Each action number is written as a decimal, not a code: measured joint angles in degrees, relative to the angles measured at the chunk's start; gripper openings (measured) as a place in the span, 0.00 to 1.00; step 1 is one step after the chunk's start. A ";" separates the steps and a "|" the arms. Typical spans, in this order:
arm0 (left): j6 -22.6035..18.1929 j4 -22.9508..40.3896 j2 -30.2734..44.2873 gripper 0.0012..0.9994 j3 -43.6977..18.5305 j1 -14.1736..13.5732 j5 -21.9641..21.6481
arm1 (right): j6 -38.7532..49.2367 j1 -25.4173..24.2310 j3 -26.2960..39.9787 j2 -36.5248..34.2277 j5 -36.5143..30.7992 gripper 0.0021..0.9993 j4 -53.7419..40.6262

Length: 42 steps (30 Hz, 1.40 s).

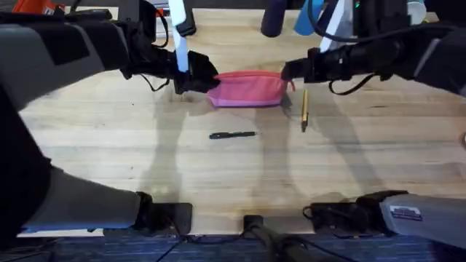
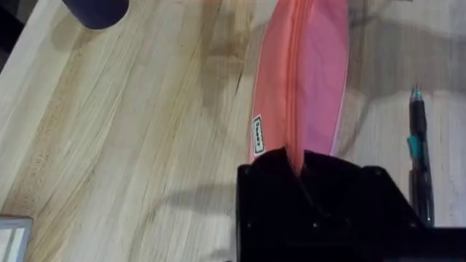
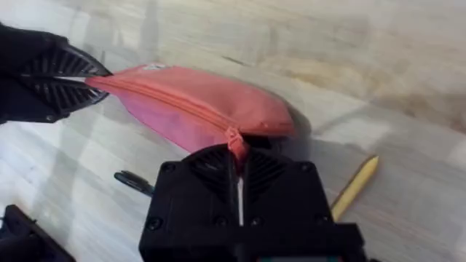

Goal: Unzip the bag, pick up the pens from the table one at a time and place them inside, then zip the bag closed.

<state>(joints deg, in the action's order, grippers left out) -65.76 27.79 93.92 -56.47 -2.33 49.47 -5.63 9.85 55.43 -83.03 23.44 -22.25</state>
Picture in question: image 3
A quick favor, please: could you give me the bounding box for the pink zip pencil bag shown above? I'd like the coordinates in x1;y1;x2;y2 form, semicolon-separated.
84;63;296;172

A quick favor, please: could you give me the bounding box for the yellow pen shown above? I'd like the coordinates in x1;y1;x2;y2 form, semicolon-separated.
330;154;380;222

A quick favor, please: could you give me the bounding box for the black pen with teal clip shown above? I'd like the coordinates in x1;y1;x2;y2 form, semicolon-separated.
114;170;157;198

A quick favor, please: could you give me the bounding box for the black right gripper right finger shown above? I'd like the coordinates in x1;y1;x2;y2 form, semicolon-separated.
240;145;334;227

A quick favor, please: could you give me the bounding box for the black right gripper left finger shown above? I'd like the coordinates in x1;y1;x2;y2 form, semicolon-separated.
140;143;242;241

